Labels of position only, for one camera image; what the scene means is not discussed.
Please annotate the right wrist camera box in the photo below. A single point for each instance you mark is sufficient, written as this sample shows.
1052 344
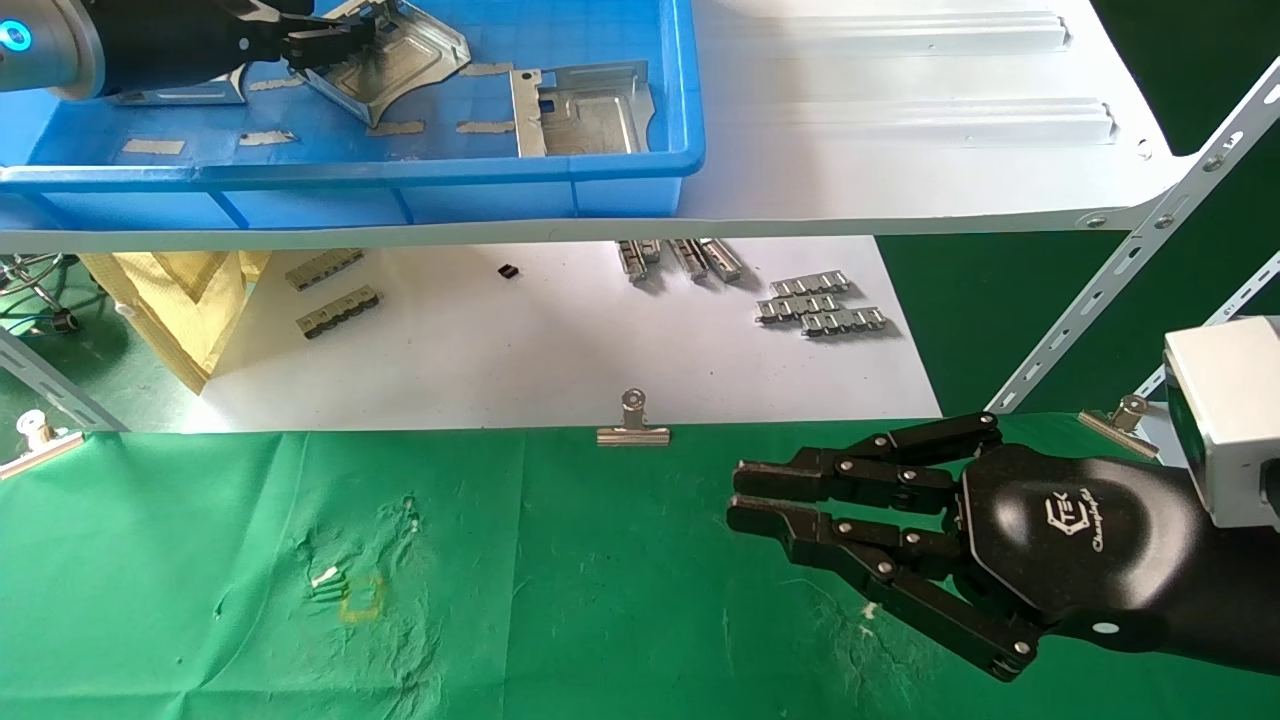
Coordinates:
1230 420

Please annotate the slotted white shelf rail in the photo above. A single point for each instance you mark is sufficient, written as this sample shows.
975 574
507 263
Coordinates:
1130 250
1220 310
60 385

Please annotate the silver connector strip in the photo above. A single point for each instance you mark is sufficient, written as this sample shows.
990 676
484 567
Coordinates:
810 285
798 308
845 322

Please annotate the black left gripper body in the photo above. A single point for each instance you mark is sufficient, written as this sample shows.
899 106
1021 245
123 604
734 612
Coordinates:
170 45

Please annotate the green table cloth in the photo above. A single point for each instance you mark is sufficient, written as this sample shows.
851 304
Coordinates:
500 580

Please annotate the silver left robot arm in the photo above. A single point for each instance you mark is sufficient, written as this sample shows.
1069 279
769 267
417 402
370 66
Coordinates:
50 45

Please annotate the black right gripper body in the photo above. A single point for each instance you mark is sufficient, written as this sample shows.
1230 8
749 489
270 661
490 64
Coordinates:
1090 540

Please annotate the silver binder clip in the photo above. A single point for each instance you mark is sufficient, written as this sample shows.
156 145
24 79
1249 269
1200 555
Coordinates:
40 450
633 436
1120 425

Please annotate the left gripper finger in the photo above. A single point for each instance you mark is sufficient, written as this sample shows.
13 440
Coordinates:
330 45
368 10

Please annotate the chrome chair base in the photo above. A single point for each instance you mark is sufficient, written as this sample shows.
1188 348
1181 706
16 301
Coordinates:
40 290

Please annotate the white floor sheet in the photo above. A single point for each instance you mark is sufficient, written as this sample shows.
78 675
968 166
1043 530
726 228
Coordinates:
560 350

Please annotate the white metal shelf board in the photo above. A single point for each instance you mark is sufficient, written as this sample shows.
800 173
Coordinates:
900 150

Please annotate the dark grey connector strip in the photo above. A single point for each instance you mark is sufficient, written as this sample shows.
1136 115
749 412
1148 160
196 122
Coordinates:
325 269
340 312

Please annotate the grey sheet metal bracket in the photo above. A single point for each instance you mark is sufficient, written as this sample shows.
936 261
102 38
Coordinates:
405 60
590 115
190 96

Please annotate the yellow woven bag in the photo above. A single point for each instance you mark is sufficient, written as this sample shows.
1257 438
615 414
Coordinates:
170 300

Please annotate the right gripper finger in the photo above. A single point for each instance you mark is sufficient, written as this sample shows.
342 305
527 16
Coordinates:
860 555
860 475

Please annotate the grey tape strip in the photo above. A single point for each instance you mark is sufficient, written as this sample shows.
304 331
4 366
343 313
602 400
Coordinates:
486 127
267 138
487 70
277 84
154 147
396 127

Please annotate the blue plastic bin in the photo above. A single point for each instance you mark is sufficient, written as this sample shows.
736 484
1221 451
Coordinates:
350 185

